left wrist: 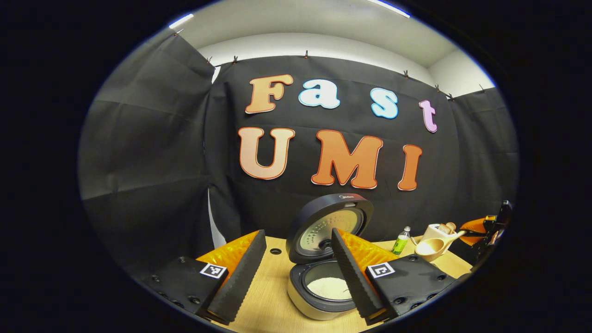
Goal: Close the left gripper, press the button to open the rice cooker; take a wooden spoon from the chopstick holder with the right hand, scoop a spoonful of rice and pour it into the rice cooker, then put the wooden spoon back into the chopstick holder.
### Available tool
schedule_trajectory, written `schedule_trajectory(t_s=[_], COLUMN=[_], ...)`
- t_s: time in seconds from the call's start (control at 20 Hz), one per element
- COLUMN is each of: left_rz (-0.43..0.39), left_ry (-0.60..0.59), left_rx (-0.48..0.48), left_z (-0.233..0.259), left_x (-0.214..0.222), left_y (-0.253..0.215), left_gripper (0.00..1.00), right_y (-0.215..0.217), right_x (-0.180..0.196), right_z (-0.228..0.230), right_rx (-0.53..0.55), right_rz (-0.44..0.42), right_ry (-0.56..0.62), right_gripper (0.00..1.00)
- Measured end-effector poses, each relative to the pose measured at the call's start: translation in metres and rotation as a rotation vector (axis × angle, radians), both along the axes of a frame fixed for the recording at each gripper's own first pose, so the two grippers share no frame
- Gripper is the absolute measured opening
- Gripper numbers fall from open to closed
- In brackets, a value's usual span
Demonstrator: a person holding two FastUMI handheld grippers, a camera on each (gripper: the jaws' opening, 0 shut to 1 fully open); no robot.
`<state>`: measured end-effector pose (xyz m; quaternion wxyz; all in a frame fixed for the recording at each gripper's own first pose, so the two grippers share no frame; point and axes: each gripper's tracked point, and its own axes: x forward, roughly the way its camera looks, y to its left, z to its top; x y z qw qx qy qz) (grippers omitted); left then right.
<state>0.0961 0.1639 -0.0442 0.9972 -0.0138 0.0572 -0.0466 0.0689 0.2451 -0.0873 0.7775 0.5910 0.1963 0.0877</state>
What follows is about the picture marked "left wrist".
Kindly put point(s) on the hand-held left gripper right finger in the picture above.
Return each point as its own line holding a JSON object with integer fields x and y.
{"x": 351, "y": 277}

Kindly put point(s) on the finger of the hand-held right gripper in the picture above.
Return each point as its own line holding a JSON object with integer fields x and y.
{"x": 476, "y": 240}
{"x": 474, "y": 225}

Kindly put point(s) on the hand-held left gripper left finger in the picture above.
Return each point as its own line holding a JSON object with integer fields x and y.
{"x": 245, "y": 277}

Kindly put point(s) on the white rice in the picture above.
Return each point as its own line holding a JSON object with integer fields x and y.
{"x": 328, "y": 287}

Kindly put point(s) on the wooden spoon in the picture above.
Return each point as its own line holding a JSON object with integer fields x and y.
{"x": 428, "y": 247}

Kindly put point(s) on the black rice cooker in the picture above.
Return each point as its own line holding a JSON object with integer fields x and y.
{"x": 300, "y": 222}

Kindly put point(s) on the white toaster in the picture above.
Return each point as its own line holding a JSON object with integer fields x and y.
{"x": 430, "y": 231}

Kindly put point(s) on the green drink bottle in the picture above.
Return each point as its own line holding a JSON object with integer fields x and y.
{"x": 400, "y": 245}

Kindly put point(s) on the black backdrop cloth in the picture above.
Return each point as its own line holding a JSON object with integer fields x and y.
{"x": 185, "y": 162}

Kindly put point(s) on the ceiling light strip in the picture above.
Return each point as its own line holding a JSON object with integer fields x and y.
{"x": 180, "y": 21}

